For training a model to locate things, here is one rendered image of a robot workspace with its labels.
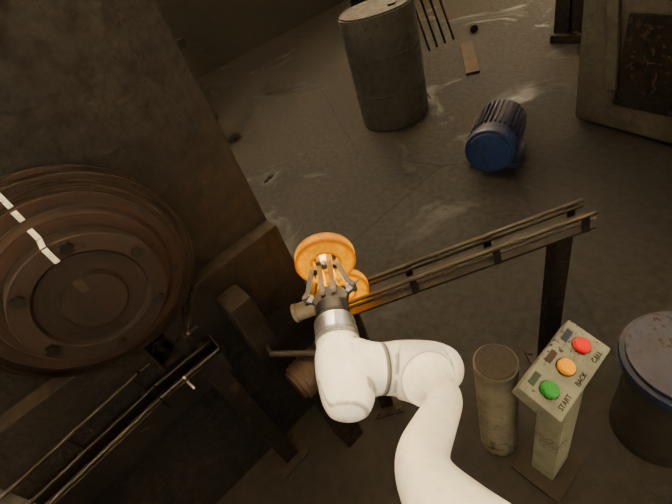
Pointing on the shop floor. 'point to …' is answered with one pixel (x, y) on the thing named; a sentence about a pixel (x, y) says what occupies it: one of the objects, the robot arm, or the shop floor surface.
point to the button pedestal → (556, 414)
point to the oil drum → (386, 62)
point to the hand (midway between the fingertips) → (323, 255)
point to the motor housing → (302, 380)
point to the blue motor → (497, 136)
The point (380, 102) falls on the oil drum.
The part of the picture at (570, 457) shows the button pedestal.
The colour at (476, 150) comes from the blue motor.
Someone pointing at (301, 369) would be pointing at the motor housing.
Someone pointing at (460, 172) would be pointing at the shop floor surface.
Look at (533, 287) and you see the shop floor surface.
